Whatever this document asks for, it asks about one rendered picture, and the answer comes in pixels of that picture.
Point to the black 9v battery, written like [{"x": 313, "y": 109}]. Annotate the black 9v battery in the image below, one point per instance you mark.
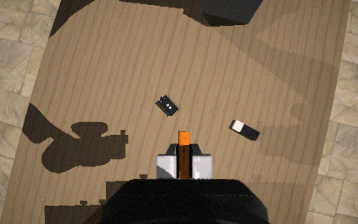
[{"x": 168, "y": 105}]

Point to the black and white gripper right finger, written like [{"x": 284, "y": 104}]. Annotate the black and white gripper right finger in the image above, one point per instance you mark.
[{"x": 200, "y": 165}]

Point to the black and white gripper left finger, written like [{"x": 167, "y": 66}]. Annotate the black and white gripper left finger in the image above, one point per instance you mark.
[{"x": 168, "y": 164}]

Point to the brown wooden drawer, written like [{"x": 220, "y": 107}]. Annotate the brown wooden drawer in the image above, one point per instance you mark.
[{"x": 96, "y": 218}]

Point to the black and white eraser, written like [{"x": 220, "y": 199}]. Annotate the black and white eraser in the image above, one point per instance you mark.
[{"x": 245, "y": 130}]

